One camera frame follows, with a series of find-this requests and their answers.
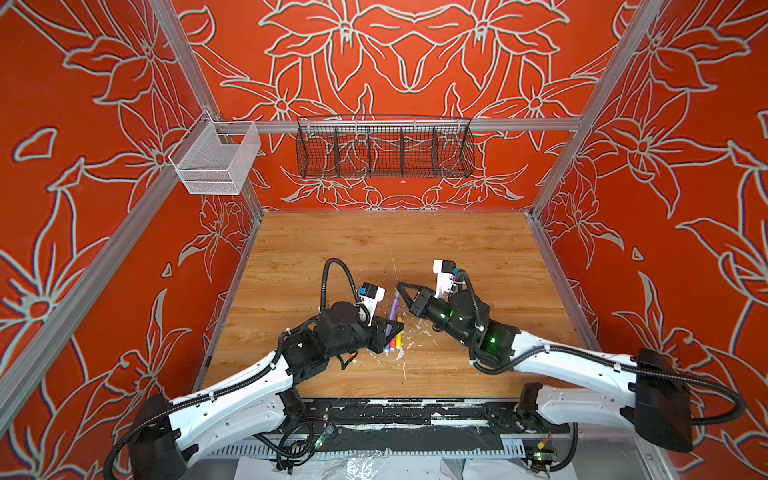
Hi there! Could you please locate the left base cable bundle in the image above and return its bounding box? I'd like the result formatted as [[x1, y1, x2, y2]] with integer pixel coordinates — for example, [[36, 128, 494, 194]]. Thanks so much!
[[249, 413, 335, 475]]

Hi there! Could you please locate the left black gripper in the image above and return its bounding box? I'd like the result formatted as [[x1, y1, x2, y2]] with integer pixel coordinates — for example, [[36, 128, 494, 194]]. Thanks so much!
[[327, 311, 403, 358]]

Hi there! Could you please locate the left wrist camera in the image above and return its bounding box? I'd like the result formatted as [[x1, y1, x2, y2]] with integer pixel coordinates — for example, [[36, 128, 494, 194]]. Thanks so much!
[[358, 282, 385, 325]]

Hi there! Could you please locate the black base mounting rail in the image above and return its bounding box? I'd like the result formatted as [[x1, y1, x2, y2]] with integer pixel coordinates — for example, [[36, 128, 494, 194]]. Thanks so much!
[[288, 397, 571, 436]]

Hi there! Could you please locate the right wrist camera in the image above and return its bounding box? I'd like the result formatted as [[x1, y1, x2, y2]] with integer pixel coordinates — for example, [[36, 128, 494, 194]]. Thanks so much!
[[432, 259, 461, 300]]

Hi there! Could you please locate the black wire mesh basket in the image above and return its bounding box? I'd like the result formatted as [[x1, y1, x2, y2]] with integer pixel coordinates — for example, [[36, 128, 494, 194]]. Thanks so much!
[[295, 114, 476, 180]]

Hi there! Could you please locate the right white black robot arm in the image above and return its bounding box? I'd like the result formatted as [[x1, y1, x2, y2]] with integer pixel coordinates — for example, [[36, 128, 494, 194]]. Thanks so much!
[[396, 282, 693, 452]]

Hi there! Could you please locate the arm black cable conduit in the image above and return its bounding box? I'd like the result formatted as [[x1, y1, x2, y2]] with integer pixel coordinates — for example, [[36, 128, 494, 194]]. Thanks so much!
[[103, 257, 368, 480], [455, 269, 748, 427]]

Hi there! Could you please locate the white slotted cable duct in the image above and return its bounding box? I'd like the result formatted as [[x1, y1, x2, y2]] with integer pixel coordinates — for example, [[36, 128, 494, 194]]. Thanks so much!
[[204, 438, 526, 461]]

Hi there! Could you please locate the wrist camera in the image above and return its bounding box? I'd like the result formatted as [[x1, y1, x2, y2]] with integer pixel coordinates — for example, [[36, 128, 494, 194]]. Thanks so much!
[[358, 282, 385, 325], [432, 259, 461, 300]]

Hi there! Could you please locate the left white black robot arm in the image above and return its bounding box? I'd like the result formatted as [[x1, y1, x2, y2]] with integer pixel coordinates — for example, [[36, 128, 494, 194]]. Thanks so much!
[[114, 301, 404, 479]]

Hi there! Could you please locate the right base cable connector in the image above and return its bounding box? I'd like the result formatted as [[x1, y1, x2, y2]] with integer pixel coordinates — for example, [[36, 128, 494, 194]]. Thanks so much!
[[522, 422, 579, 479]]

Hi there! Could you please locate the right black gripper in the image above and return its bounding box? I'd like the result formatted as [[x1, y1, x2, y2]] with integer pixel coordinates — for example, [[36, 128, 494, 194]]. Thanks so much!
[[393, 283, 475, 350]]

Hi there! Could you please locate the purple marker pen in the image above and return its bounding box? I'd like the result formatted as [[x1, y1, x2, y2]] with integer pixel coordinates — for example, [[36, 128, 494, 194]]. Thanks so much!
[[385, 292, 400, 335]]

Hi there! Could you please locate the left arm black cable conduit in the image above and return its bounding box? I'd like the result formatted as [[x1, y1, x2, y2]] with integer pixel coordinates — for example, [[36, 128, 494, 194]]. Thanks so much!
[[103, 257, 368, 480]]

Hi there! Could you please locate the white wire mesh basket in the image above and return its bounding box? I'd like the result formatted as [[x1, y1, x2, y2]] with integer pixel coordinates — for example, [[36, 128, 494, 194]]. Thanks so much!
[[169, 110, 262, 196]]

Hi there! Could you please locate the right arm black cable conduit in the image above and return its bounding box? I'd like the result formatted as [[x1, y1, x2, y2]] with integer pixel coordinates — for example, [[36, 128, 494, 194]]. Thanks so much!
[[455, 269, 748, 427]]

